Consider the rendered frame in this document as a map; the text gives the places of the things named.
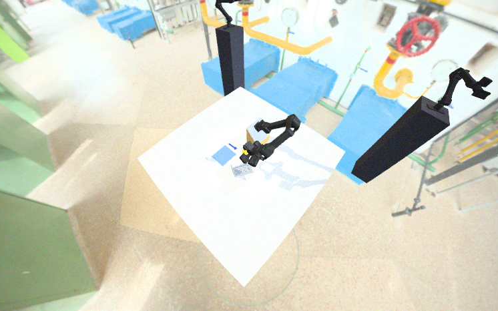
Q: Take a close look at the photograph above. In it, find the light blue flat mat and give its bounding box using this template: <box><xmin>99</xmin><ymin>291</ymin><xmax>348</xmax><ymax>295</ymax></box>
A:
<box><xmin>212</xmin><ymin>145</ymin><xmax>236</xmax><ymax>166</ymax></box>

